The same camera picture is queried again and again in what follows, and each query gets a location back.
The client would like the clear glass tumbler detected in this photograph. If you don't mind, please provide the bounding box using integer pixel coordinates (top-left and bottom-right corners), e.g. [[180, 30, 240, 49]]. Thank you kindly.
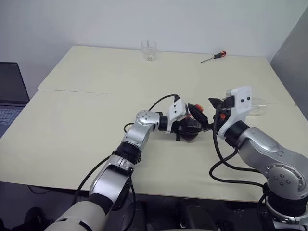
[[141, 40, 158, 62]]

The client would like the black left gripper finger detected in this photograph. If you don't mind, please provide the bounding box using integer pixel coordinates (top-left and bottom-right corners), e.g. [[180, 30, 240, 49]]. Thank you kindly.
[[187, 103, 209, 132]]

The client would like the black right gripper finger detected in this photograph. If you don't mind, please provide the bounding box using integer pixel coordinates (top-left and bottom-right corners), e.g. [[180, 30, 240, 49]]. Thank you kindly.
[[201, 121, 218, 133], [208, 97, 227, 109]]

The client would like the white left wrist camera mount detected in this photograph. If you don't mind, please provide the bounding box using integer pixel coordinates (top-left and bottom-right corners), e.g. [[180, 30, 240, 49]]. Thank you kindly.
[[165, 100, 188, 135]]

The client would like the clear glass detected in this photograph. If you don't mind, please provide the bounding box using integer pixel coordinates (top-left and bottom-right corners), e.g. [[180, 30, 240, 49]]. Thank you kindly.
[[250, 96, 267, 118]]

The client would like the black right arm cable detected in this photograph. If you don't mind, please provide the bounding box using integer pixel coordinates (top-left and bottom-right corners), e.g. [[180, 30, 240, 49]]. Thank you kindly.
[[208, 108, 269, 188]]

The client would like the dark rounded shape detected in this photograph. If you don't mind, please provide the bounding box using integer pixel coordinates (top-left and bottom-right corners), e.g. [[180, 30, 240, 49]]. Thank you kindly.
[[178, 199, 218, 231]]

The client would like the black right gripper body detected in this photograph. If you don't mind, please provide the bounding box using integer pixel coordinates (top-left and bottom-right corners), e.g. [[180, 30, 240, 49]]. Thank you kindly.
[[213, 95, 235, 132]]

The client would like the dark grey laptop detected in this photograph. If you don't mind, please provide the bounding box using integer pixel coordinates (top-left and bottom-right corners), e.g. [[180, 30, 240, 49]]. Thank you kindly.
[[0, 62, 31, 139]]

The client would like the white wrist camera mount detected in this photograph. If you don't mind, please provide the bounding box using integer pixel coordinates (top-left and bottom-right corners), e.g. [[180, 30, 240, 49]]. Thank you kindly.
[[218, 84, 254, 140], [165, 100, 188, 135]]

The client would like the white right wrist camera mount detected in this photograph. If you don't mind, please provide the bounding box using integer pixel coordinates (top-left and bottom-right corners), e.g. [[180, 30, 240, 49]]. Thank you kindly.
[[218, 84, 254, 140]]

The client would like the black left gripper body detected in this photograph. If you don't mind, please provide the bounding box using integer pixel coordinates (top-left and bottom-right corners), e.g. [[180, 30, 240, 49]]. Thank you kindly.
[[175, 115, 193, 142]]

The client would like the red black handled screwdriver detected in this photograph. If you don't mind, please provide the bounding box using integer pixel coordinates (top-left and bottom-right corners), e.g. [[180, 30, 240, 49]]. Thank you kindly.
[[201, 51, 227, 64]]

